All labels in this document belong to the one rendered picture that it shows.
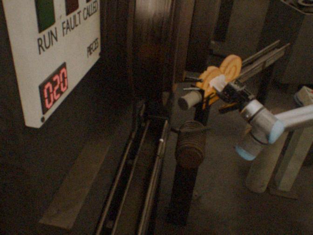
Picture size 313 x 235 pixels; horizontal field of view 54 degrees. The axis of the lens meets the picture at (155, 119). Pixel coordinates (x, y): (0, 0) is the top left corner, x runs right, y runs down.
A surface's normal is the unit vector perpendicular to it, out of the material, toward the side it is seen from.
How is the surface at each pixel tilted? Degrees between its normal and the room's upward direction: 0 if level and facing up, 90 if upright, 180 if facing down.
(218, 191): 0
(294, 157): 90
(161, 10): 78
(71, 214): 0
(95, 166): 0
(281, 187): 90
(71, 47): 90
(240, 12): 90
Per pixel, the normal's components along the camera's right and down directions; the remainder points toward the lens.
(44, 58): 0.98, 0.16
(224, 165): 0.08, -0.83
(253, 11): -0.40, 0.48
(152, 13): -0.14, 0.35
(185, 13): 0.31, 0.38
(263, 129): -0.62, 0.24
